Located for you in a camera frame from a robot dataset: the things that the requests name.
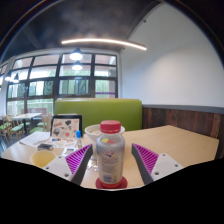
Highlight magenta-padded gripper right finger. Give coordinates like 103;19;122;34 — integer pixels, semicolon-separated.
130;143;185;186

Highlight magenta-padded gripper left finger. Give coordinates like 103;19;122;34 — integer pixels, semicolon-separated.
43;143;94;186

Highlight clear red-capped drink bottle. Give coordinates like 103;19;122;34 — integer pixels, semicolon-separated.
95;120;126;188

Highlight small white card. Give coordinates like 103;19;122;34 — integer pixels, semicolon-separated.
61;147;76;157

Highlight small blue-capped bottle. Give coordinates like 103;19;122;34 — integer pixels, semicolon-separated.
75;130;83;149

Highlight white paper sheets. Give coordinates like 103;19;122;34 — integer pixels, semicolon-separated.
19;130;51;148

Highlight black-framed tablet with pictures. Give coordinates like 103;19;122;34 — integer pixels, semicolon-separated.
49;114;83;139

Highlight white bowl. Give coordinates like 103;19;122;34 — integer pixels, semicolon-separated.
84;124;126;145

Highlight wooden chairs with green seats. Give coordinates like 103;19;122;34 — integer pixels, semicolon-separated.
0;114;53;143

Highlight light wooden dining table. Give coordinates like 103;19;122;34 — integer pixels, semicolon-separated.
12;112;43;134

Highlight green upholstered bench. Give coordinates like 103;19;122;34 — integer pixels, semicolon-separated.
54;98;144;132

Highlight long curved light strip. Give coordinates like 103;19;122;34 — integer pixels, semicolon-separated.
60;37;148;52

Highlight cream mug with yellow handle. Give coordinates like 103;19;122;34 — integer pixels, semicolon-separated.
29;149;57;169

